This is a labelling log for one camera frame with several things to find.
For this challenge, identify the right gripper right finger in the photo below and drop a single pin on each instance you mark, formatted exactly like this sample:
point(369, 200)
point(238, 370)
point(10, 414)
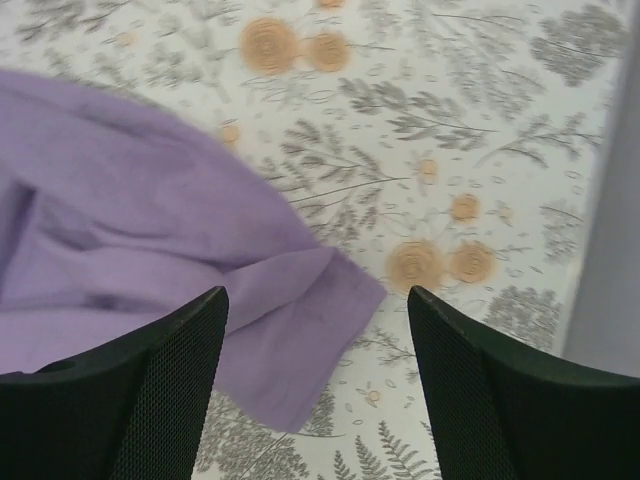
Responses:
point(500, 409)

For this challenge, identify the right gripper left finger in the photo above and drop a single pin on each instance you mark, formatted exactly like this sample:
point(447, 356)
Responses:
point(132, 408)

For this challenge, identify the purple t shirt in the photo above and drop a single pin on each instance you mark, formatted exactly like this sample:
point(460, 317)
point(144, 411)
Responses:
point(115, 213)

